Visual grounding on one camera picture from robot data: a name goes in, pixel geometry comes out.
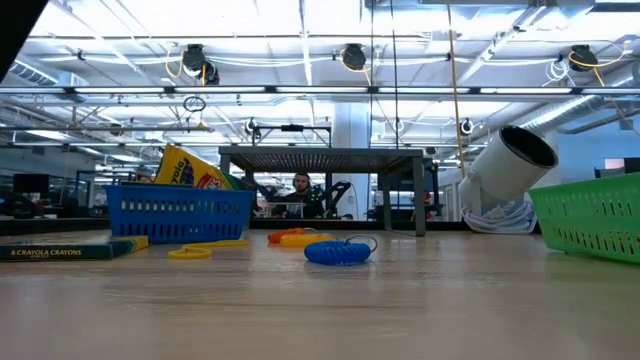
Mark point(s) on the yellow spiral coil wristband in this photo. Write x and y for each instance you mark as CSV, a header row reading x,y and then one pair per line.
x,y
305,241

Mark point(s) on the blue plastic basket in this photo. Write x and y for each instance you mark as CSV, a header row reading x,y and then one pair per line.
x,y
175,220

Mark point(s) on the white building column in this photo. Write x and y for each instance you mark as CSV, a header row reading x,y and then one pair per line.
x,y
350,130

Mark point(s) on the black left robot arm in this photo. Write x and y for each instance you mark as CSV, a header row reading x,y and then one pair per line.
x,y
12,30

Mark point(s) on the white crumpled cloth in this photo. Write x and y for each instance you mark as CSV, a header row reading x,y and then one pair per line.
x,y
500,222

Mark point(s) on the Crayola crayon box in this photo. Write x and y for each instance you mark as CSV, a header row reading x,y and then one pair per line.
x,y
70,250
185,170

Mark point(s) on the long ceiling light bar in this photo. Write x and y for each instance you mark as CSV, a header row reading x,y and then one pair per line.
x,y
120,90

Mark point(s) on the yellow rubber band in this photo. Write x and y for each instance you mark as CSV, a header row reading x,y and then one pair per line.
x,y
190,254

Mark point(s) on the orange spiral coil wristband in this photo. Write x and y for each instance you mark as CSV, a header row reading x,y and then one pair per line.
x,y
282,236

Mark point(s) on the person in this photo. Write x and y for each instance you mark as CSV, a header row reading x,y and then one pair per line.
x,y
301,192

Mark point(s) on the silver ventilation duct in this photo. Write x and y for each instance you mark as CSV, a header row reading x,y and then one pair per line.
x,y
35,72
575,107

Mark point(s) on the green plastic basket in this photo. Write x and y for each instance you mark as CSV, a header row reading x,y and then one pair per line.
x,y
590,220

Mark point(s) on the blue spiral coil wristband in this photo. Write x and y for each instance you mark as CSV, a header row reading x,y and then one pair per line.
x,y
335,254

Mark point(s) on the grey perforated metal shelf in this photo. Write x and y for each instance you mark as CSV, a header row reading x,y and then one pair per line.
x,y
320,160

